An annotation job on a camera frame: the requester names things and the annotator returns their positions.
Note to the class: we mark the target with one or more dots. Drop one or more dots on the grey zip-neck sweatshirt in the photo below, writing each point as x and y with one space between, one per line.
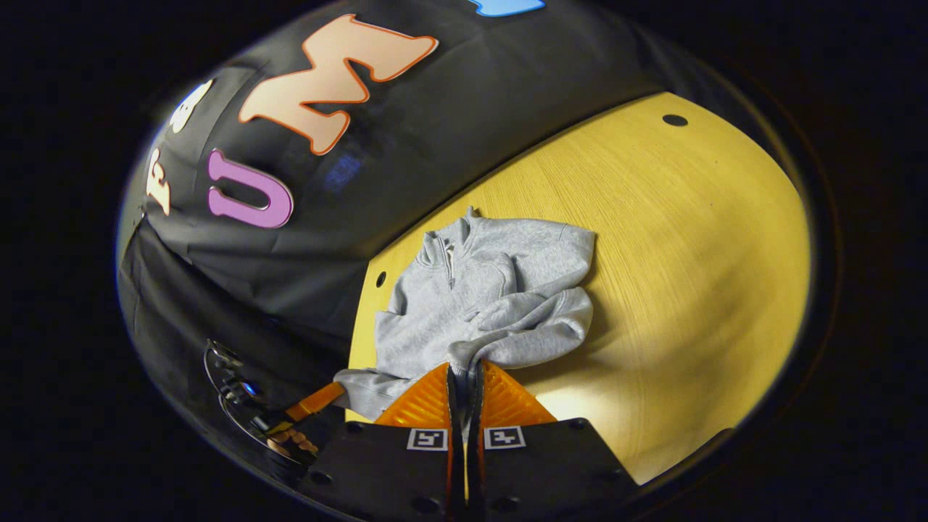
493 283

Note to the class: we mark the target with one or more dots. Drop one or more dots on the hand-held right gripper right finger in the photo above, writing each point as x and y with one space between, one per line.
475 409

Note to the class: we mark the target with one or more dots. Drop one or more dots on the black backdrop cloth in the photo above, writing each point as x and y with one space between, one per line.
435 159

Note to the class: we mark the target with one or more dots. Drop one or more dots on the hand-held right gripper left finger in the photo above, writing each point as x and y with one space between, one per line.
454 409

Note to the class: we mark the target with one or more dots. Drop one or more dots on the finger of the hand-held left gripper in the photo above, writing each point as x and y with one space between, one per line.
315 402

